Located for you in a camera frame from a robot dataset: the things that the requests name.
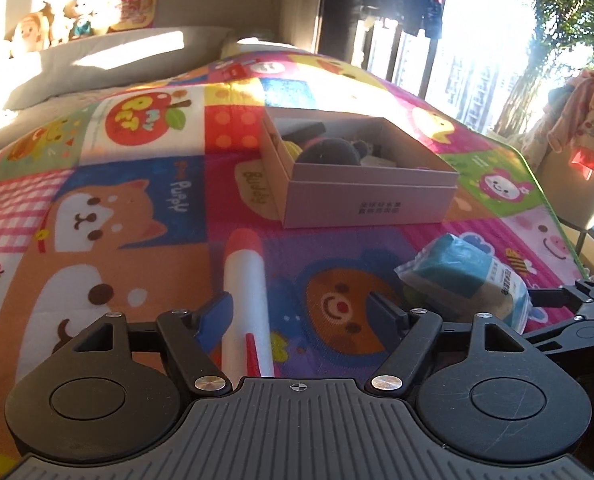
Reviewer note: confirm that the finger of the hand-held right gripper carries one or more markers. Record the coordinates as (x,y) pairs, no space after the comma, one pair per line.
(577,331)
(592,291)

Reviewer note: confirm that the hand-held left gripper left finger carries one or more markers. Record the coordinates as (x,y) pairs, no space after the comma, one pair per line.
(214,315)

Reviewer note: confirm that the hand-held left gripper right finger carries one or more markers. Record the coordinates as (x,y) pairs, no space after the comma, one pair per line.
(384,315)

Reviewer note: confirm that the blue white plastic packet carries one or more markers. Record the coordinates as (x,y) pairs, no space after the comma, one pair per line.
(452,265)

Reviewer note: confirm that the pale pink cardboard box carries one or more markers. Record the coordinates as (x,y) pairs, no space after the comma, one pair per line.
(367,200)

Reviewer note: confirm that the black plush toy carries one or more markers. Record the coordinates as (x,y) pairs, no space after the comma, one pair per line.
(327,152)

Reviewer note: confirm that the colourful cartoon play mat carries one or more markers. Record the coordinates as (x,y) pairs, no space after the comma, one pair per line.
(152,240)

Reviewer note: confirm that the pink floral cloth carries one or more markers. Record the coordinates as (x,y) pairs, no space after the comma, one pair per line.
(587,110)

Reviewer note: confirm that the black window railing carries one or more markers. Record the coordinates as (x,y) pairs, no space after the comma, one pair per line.
(399,60)

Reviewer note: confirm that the grey cushion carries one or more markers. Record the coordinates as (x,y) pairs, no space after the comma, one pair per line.
(117,65)

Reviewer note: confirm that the green palm plant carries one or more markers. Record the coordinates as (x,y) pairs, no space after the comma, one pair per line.
(557,5)

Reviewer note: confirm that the red cartoon card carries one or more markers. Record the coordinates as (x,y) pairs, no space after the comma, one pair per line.
(132,12)

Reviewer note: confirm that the yellow haired plush doll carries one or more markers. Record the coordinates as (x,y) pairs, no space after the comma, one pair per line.
(32,32)

